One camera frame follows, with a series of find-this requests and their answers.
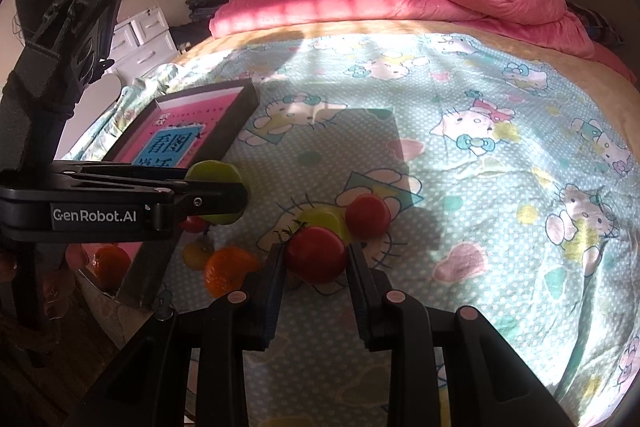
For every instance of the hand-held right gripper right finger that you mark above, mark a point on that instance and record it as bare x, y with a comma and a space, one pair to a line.
359, 292

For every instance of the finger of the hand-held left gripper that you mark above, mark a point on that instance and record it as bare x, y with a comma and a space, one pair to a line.
220, 199
125, 174

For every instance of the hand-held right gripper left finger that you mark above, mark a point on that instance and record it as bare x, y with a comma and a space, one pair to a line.
272, 292

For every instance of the large green mango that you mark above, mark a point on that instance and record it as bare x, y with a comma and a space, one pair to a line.
212, 172

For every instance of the orange mandarin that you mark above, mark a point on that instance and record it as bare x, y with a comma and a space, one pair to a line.
111, 264
225, 272

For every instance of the red tomato with stem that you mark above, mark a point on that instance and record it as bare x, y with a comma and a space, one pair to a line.
316, 257

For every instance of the small olive round fruit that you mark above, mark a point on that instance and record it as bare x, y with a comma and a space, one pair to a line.
197, 254

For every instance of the dark shallow box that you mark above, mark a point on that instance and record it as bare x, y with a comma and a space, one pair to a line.
230, 122

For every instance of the yellow-green mango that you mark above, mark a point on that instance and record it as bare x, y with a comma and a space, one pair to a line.
325, 219

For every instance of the person's left hand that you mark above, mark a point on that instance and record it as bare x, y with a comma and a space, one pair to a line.
76, 257

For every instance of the small red tomato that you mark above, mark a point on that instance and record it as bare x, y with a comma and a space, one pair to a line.
192, 224

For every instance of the pink book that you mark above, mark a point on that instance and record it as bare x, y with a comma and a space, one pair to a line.
190, 112

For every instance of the cartoon cat printed bed sheet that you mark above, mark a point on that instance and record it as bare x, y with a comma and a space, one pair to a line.
450, 207

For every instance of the white drawer cabinet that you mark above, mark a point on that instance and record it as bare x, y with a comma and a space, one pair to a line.
145, 42

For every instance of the pile of dark clothes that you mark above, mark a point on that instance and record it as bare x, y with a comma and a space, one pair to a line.
192, 36

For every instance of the pile of folded clothes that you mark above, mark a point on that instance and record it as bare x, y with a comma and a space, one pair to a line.
207, 7

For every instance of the pink pillow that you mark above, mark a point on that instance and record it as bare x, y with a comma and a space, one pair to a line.
300, 9

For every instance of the dark plaid cloth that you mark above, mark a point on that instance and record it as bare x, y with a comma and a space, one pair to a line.
595, 24

